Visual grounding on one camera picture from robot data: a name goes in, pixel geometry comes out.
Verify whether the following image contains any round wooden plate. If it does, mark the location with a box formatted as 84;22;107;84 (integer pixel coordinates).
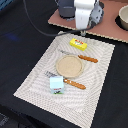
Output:
56;55;84;78

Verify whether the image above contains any knife with wooden handle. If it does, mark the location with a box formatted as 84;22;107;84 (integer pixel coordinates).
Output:
59;50;98;63

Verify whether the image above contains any grey toy pot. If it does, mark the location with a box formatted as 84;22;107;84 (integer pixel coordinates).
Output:
55;0;75;18

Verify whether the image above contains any light blue milk carton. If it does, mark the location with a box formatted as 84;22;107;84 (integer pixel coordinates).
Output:
50;76;64;94

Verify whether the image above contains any beige bowl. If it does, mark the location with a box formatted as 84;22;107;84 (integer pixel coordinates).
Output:
119;5;128;30

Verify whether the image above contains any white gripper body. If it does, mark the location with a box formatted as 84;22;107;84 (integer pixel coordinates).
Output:
74;1;104;36

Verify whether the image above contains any fork with wooden handle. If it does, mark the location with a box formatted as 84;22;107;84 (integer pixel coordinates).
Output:
44;71;86;90

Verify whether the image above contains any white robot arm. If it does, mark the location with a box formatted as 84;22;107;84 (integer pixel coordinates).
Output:
74;0;104;36

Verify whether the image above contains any brown toy stove board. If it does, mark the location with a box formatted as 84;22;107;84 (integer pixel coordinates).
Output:
48;0;128;43

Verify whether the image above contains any yellow toy box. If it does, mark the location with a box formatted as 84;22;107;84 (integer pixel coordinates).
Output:
70;38;87;51

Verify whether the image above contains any beige woven placemat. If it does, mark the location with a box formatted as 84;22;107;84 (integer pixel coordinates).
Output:
14;34;114;128

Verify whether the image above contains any black cable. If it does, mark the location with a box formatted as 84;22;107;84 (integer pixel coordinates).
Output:
21;0;84;38

